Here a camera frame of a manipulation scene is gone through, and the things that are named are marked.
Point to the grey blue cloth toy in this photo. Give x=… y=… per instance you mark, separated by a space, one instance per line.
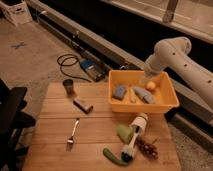
x=144 y=95

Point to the black chair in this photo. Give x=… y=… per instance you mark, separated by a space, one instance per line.
x=12 y=121

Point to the metal cup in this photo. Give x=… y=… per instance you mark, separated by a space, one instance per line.
x=68 y=85

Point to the dark grape bunch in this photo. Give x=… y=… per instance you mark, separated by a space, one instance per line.
x=148 y=149

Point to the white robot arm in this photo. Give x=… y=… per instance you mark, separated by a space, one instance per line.
x=173 y=53

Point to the yellow plastic tray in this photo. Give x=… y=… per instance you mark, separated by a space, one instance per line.
x=127 y=92

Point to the silver fork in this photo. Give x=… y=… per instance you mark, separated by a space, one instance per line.
x=71 y=138

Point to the white cardboard box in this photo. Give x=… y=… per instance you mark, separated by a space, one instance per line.
x=16 y=14

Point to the white dish brush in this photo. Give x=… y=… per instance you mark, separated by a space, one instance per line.
x=138 y=125

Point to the small brown box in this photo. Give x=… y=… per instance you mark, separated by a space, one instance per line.
x=81 y=104

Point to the green cucumber toy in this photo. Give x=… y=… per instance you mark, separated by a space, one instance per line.
x=110 y=156

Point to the blue sponge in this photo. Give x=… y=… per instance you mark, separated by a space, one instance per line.
x=119 y=92

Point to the wooden table board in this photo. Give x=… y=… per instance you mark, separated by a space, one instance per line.
x=49 y=150

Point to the orange fruit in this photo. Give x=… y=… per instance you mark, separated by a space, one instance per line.
x=150 y=86

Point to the blue power device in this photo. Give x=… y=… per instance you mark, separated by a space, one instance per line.
x=92 y=70

